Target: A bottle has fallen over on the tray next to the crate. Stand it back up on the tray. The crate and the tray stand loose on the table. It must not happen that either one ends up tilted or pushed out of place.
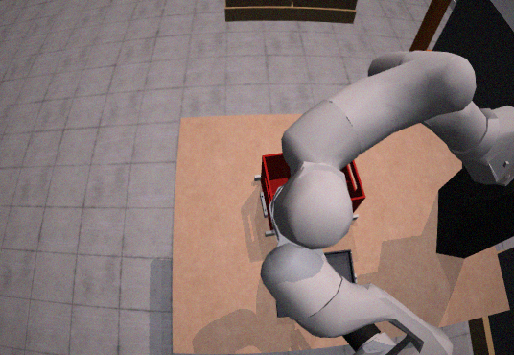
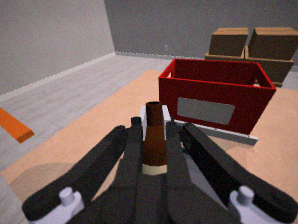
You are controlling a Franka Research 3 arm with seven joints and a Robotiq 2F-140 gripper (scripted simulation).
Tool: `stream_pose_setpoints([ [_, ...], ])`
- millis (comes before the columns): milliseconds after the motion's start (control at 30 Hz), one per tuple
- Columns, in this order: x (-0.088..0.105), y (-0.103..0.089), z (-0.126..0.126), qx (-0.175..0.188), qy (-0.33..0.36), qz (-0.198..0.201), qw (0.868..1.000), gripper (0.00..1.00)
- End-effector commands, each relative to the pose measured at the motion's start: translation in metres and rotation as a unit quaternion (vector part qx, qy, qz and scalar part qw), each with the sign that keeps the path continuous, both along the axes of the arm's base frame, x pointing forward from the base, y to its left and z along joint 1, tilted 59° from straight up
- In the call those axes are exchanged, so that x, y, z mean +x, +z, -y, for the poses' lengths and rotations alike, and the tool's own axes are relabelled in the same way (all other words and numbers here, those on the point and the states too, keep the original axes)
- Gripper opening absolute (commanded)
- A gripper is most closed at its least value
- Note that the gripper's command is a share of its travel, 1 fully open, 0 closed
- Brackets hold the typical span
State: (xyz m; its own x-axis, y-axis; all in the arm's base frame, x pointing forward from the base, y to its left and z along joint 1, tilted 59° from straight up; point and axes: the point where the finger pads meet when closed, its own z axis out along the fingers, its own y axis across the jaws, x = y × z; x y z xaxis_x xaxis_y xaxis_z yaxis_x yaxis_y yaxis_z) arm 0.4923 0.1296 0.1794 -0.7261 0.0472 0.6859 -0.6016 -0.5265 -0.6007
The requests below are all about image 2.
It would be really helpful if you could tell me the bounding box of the brown glass bottle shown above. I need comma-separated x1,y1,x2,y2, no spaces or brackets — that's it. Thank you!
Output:
142,101,167,175

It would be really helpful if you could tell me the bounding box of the dark red crate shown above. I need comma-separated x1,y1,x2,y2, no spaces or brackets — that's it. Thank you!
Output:
158,59,277,135

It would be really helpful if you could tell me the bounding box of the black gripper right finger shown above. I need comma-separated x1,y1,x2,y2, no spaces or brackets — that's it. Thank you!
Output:
162,105,298,224

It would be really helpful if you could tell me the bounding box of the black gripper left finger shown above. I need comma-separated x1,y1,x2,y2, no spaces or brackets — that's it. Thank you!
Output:
21,106,147,224

